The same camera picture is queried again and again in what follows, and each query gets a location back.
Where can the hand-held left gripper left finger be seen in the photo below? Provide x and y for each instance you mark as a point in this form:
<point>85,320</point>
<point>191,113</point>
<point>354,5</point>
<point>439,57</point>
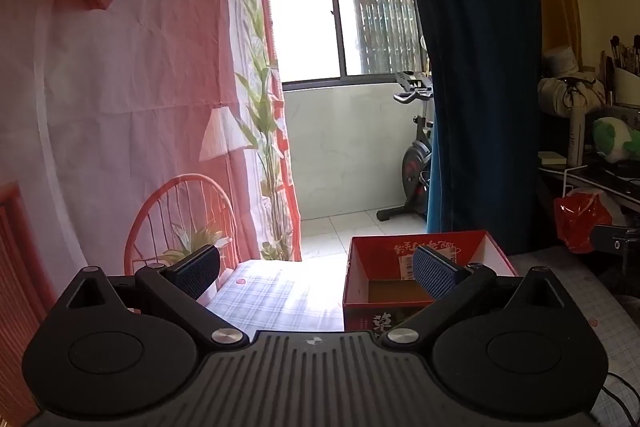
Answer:
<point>197,272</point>

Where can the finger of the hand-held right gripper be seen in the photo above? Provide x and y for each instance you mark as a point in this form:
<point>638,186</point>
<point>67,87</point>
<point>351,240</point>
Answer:
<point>615,242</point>

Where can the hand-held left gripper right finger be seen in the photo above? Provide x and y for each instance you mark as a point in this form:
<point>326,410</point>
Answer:
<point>435,274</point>

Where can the red cardboard box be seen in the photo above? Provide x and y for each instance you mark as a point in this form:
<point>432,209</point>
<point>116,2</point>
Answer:
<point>370,247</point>

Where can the red plastic bag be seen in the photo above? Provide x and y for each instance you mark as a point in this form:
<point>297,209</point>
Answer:
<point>575,217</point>

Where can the plaid bed sheet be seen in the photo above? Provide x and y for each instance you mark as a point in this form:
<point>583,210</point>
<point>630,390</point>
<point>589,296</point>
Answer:
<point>280,297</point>

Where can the yellow sticky note pad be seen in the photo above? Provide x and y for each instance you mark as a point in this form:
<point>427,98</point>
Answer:
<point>551,158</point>

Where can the green white plush toy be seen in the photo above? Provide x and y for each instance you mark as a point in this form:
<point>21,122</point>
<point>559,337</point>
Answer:
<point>612,137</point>

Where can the white spray bottle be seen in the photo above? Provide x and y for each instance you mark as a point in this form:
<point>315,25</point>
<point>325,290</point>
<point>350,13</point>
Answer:
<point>575,142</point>

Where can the black exercise bike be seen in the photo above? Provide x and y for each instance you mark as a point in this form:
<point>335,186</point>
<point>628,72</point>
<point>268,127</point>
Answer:
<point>415,162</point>

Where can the white brush holder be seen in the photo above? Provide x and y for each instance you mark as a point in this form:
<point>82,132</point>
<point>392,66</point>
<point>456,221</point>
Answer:
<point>627,87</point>

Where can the pale rolled fabric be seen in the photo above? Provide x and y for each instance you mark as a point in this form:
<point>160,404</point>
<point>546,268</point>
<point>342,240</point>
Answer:
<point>560,62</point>

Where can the bunch of makeup brushes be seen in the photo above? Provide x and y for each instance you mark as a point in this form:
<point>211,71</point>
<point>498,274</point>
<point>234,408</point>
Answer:
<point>617,52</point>

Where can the dark blue curtain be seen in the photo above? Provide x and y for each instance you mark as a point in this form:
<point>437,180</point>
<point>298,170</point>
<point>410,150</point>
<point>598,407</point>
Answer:
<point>475,57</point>

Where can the printed red backdrop cloth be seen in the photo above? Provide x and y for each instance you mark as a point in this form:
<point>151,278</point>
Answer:
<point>125,57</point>

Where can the pale round ornament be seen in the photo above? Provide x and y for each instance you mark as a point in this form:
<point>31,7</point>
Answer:
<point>423,44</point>

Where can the sliding glass window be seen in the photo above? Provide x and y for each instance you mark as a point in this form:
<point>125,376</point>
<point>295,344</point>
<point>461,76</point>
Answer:
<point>300,17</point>

